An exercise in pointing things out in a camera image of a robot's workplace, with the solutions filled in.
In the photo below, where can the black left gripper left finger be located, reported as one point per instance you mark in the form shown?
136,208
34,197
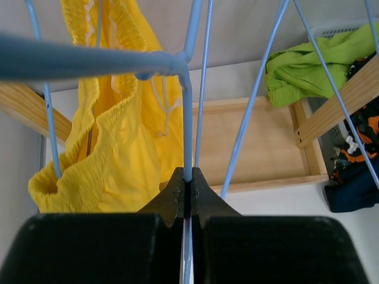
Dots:
141,247

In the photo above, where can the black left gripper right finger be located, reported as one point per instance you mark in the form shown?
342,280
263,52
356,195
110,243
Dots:
232,248

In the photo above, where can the yellow shorts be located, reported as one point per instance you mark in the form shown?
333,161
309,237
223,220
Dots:
127,134

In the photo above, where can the navy blue shorts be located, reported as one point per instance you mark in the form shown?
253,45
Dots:
358,193

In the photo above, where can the lime green shorts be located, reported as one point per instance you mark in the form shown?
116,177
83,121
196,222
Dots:
297,73

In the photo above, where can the camouflage patterned shorts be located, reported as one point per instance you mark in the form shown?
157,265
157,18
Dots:
365,121

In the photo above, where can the blue hanger of navy shorts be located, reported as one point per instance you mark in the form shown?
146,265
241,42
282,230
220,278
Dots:
23,59

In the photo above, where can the blue hanger of camouflage shorts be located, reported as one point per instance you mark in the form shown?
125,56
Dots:
246,117

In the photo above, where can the blue hanger of yellow shorts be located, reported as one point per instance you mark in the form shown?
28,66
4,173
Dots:
47,94

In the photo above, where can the wooden clothes rack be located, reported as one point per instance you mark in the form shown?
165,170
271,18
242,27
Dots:
280,147

